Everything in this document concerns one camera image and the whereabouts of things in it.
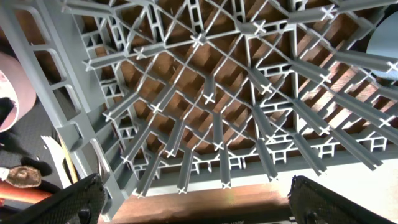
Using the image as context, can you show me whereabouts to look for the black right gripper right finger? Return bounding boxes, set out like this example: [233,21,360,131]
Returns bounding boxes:
[288,175,394,224]

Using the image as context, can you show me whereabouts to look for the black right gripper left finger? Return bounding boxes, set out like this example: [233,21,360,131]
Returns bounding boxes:
[1,174,106,224]

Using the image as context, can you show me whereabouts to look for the orange carrot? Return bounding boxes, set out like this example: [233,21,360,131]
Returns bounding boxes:
[1,181,52,204]

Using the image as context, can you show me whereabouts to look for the brown walnut shell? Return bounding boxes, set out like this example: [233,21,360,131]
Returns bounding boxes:
[6,166,42,188]

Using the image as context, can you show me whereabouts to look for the pink bowl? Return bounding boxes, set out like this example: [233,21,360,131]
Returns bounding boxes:
[1,52,37,132]

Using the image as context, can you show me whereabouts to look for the light blue cup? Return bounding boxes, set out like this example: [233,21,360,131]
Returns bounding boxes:
[366,12,397,81]

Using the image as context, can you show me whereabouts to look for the grey dishwasher rack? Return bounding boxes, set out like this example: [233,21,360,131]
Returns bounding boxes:
[1,1,397,222]

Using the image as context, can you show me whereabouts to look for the white plastic fork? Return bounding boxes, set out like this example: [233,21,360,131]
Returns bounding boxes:
[41,136,72,189]

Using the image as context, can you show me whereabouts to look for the round black serving tray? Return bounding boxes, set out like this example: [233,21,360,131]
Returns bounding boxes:
[1,100,63,220]

